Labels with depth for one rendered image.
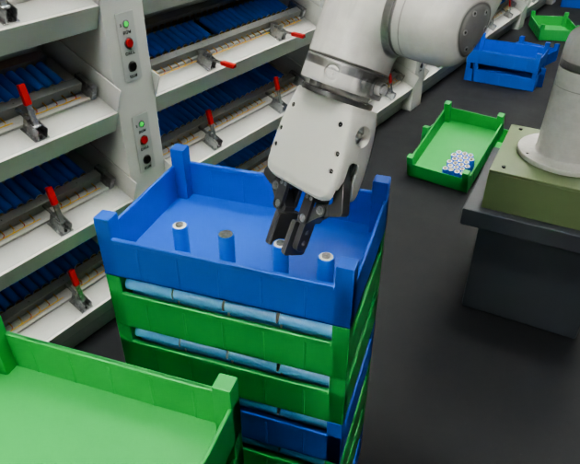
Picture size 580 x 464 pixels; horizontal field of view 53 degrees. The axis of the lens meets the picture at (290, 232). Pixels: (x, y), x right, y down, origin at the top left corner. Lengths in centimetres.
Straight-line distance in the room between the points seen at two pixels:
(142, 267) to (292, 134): 23
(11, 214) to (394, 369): 80
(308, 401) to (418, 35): 43
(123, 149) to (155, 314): 53
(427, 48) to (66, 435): 51
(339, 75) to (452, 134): 151
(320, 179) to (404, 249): 101
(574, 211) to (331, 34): 77
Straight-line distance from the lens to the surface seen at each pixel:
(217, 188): 83
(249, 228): 77
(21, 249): 115
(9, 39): 102
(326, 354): 66
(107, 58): 113
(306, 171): 59
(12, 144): 107
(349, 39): 56
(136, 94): 118
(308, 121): 59
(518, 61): 273
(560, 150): 127
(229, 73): 139
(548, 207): 123
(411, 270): 151
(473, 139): 204
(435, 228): 168
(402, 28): 54
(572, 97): 124
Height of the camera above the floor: 91
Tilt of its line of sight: 35 degrees down
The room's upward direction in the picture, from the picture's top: straight up
